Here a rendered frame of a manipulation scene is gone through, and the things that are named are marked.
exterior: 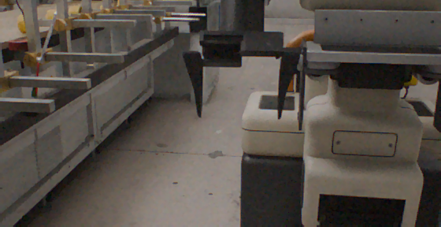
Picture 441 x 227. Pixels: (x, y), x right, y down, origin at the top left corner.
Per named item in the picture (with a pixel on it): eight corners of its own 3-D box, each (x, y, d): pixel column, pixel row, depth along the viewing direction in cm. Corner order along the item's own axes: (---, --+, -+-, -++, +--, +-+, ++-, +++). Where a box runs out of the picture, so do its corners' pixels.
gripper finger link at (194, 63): (239, 111, 52) (242, 35, 54) (177, 109, 52) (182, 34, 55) (239, 122, 59) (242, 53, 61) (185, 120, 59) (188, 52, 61)
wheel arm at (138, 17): (152, 20, 218) (152, 13, 217) (150, 21, 215) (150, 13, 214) (55, 20, 225) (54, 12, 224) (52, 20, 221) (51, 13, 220)
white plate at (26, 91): (58, 88, 185) (56, 65, 182) (24, 107, 160) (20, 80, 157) (57, 88, 185) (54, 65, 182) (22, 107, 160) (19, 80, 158)
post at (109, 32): (115, 68, 250) (109, -21, 237) (113, 70, 247) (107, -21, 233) (109, 68, 251) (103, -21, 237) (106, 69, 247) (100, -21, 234)
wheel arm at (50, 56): (124, 63, 173) (124, 52, 172) (121, 65, 170) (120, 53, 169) (20, 61, 179) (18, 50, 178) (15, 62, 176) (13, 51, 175)
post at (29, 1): (47, 104, 179) (34, -21, 165) (42, 107, 175) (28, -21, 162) (39, 104, 179) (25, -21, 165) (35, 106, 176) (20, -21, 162)
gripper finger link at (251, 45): (301, 113, 52) (301, 35, 54) (238, 111, 52) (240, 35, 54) (294, 124, 58) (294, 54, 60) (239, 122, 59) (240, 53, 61)
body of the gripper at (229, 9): (283, 46, 54) (284, -11, 55) (198, 44, 54) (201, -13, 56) (279, 63, 60) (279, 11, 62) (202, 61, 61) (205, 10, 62)
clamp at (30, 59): (53, 60, 181) (53, 48, 179) (36, 67, 168) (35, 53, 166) (41, 60, 181) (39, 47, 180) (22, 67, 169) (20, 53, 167)
